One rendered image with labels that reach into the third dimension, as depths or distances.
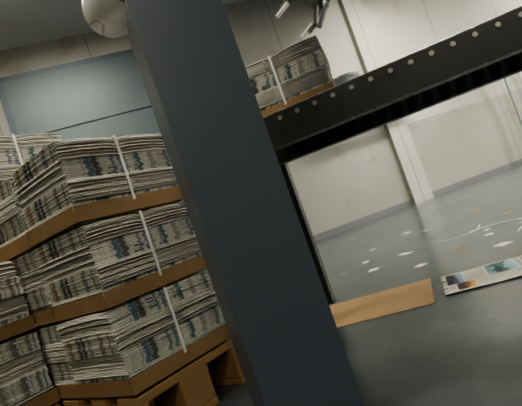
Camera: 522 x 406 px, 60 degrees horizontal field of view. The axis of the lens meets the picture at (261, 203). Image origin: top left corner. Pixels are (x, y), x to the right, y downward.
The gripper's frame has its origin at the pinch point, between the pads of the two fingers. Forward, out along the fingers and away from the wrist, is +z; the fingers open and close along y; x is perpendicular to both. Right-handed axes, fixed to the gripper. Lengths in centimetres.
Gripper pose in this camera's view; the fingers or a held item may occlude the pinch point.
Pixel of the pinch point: (290, 25)
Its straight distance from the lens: 193.5
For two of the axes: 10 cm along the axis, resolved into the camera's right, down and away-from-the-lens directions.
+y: 7.0, 6.9, -1.9
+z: -6.4, 7.2, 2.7
